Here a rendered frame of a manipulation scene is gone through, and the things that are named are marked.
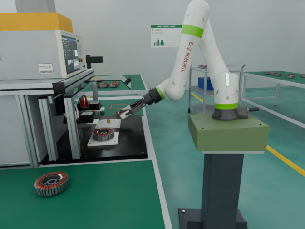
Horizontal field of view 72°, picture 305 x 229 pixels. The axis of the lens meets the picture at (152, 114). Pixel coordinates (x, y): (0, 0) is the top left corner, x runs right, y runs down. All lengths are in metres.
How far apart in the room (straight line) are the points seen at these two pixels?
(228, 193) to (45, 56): 1.21
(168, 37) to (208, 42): 5.18
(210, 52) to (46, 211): 1.12
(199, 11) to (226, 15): 5.86
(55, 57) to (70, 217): 0.65
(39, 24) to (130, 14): 2.59
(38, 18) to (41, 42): 3.85
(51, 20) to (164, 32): 3.08
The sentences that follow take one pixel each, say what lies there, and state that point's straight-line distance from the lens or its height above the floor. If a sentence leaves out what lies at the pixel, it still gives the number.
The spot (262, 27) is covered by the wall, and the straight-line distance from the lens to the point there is 7.52.
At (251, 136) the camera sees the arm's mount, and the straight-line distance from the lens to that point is 1.11.
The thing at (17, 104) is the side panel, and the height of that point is 1.03.
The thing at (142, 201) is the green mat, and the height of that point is 0.75.
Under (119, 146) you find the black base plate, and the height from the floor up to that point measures 0.77.
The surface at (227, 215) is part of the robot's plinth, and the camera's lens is 1.50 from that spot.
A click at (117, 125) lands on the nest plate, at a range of 1.34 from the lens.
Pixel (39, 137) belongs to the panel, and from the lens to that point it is 1.05.
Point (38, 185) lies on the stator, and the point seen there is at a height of 0.79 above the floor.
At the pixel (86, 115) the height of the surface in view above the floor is 0.92.
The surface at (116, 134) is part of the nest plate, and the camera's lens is 1.20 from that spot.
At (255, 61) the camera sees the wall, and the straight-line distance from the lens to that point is 7.46.
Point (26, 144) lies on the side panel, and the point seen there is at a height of 0.86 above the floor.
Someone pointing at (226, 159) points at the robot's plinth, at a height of 0.64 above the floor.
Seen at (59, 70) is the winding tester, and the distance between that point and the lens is 1.04.
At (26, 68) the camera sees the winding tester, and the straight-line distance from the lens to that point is 1.09.
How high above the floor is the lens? 1.23
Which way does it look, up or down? 17 degrees down
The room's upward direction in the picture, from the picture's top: 1 degrees counter-clockwise
